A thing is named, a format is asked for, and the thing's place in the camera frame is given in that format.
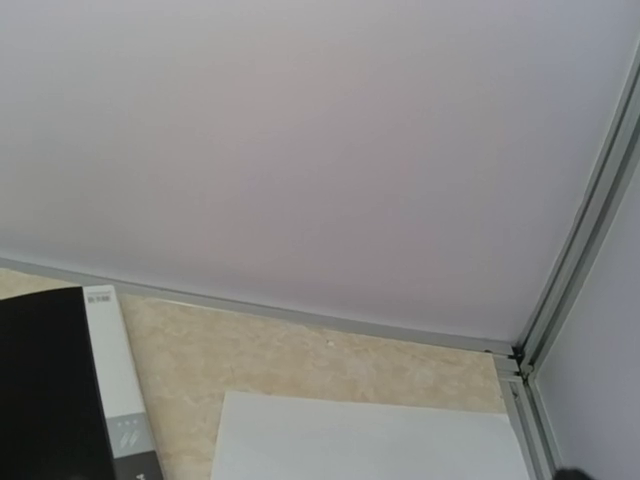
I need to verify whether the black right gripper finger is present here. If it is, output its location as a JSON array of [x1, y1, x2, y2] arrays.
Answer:
[[554, 468, 590, 480]]

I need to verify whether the black clip file folder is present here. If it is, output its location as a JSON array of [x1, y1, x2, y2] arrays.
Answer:
[[1, 285, 164, 479]]

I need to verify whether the blank white paper sheet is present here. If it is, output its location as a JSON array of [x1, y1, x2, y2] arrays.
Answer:
[[211, 392, 529, 479]]

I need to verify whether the aluminium side rail right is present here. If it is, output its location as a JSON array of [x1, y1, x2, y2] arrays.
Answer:
[[499, 373, 559, 480]]

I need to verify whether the aluminium frame post right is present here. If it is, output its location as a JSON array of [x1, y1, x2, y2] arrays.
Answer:
[[515, 55, 639, 380]]

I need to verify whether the aluminium frame rail back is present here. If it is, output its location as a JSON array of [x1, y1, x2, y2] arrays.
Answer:
[[1, 258, 516, 362]]

